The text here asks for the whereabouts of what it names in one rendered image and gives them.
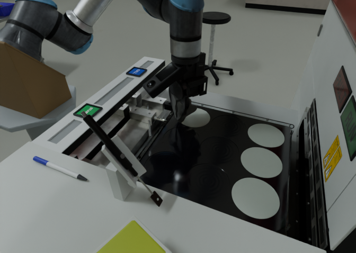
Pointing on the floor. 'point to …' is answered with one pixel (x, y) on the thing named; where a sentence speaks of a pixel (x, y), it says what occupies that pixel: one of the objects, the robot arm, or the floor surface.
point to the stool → (214, 18)
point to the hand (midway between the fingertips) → (178, 119)
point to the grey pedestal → (6, 113)
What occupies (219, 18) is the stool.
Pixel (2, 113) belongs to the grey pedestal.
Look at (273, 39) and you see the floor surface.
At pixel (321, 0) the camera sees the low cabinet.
